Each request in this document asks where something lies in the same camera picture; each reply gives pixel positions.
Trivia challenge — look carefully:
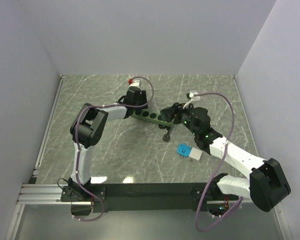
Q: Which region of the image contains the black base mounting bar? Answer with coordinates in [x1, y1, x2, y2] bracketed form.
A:
[59, 182, 231, 216]

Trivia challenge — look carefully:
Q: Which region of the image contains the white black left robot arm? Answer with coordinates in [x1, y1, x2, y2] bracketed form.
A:
[67, 86, 148, 201]

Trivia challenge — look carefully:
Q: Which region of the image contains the green power strip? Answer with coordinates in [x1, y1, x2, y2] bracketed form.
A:
[131, 109, 174, 127]

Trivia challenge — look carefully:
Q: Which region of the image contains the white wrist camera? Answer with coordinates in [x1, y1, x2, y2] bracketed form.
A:
[182, 91, 201, 109]
[128, 78, 141, 89]

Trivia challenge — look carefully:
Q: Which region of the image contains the white plug adapter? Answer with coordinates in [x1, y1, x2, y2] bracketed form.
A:
[188, 147, 203, 162]

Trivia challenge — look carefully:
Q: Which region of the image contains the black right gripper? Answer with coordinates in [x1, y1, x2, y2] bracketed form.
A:
[161, 101, 199, 137]

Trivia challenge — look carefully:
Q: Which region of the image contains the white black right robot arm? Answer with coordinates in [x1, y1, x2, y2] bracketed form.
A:
[160, 102, 291, 212]

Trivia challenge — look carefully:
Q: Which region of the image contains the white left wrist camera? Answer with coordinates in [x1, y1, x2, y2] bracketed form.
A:
[128, 78, 141, 89]

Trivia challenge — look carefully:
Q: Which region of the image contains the blue plug adapter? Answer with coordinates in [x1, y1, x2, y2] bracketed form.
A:
[176, 143, 192, 158]

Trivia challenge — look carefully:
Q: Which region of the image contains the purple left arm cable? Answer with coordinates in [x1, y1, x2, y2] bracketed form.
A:
[72, 75, 155, 222]

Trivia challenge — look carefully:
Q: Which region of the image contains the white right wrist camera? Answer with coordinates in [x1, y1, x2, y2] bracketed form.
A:
[182, 91, 201, 109]

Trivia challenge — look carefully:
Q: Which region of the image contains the aluminium frame rail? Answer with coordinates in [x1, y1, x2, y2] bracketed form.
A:
[16, 74, 65, 205]

